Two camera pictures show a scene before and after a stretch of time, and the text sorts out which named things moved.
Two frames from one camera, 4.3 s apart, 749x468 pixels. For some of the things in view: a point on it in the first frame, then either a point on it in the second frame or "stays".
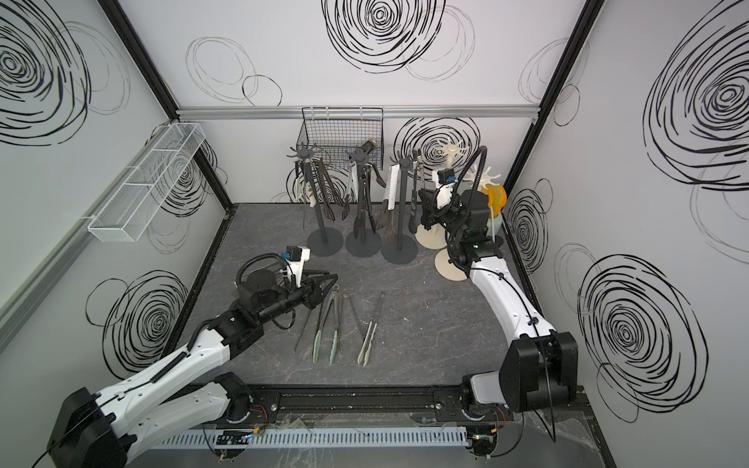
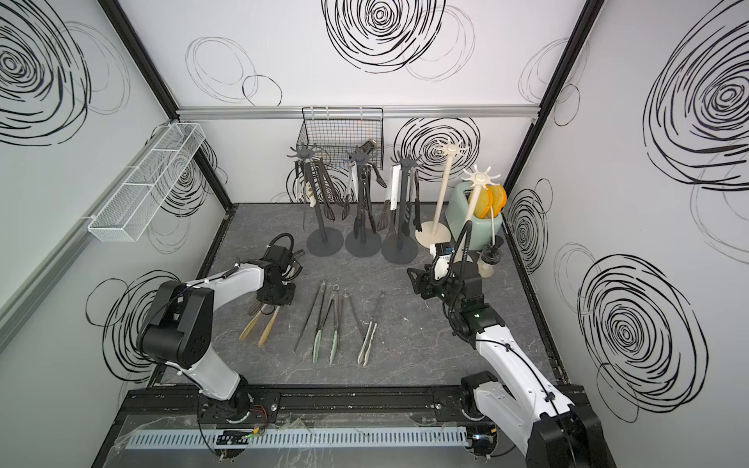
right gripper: (431, 210) to (425, 280)
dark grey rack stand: (325, 242) stays
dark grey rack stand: (363, 242) stays
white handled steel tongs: (308, 179) stays
